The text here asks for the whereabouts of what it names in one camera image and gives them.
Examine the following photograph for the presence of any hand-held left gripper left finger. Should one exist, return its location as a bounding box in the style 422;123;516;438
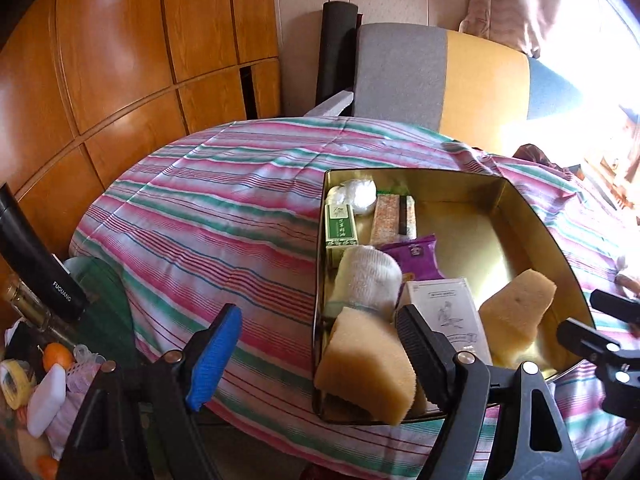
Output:
52;302;243;480

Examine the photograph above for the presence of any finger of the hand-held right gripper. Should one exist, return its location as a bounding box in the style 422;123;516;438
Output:
556;317;640;426
590;289;640;323

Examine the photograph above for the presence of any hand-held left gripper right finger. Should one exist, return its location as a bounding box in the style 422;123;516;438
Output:
395;304;583;480

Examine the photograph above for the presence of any white carton box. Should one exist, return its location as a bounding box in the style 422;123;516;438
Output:
397;277;493;366

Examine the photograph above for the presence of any yellow sponge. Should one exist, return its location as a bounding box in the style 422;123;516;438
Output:
479;268;558;368
313;306;418;427

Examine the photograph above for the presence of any purple snack packet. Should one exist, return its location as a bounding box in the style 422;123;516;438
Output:
380;235;446;283

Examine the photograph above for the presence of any golden tin box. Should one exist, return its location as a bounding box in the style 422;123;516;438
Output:
311;169;598;427

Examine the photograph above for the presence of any brown patterned bar packet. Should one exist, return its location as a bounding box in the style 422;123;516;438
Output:
370;194;418;247

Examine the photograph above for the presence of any white plastic bag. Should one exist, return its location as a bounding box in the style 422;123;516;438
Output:
326;177;378;216

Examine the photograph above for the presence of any white rolled sock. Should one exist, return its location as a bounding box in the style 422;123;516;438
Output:
334;245;403;318

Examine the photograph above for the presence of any green and white tea box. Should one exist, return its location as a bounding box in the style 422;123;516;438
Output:
325;203;360;268

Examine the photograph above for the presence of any pink perforated container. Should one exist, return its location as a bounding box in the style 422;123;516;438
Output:
65;360;108;393

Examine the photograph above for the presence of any striped bedsheet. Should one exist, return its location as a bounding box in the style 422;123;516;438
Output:
70;116;640;480

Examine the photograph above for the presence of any orange fruit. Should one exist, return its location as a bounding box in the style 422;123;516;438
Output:
35;455;61;480
41;342;75;373

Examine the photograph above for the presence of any brown cloth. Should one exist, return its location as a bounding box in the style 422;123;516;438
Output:
512;142;556;166

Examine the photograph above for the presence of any white soap bar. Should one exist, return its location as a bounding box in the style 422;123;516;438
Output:
26;364;68;438

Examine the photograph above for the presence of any gold glass bottle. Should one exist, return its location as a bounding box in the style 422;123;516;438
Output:
5;275;66;336

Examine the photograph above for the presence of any yellow tape roll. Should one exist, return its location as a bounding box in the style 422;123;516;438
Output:
0;360;37;411

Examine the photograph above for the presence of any black flask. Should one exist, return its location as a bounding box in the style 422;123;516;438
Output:
0;182;88;323

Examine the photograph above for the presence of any white foam board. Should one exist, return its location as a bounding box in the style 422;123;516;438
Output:
302;89;355;118

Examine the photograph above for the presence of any grey yellow blue chair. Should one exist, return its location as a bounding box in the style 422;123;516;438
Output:
352;22;586;153

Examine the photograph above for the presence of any black rolled mat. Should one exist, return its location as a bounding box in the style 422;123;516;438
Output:
315;0;361;108

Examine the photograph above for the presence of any brown curtain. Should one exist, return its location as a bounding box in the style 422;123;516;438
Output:
457;0;566;58

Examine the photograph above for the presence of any wooden wardrobe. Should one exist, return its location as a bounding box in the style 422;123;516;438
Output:
0;0;281;281

